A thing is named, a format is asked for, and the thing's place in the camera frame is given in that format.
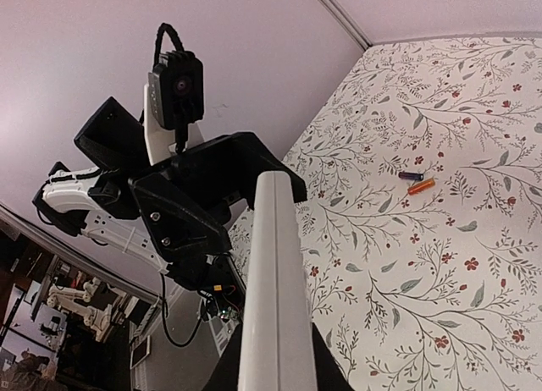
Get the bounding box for orange battery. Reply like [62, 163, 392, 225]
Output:
[407, 178, 436, 196]

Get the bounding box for white remote control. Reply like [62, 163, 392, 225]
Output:
[238, 171, 318, 390]

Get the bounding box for left aluminium frame post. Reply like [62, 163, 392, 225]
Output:
[317, 0, 372, 51]

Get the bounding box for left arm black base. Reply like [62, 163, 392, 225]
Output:
[197, 253, 246, 323]

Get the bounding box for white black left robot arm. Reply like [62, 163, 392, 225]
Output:
[33, 98, 285, 303]

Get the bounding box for floral patterned table mat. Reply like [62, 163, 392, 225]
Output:
[228, 36, 542, 391]

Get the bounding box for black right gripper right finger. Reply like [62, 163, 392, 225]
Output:
[312, 323, 350, 391]

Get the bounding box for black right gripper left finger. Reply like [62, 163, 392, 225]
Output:
[202, 327, 241, 391]

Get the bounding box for dark purple battery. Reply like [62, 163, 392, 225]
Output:
[398, 172, 424, 181]

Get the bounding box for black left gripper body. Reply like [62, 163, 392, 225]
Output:
[129, 132, 307, 289]

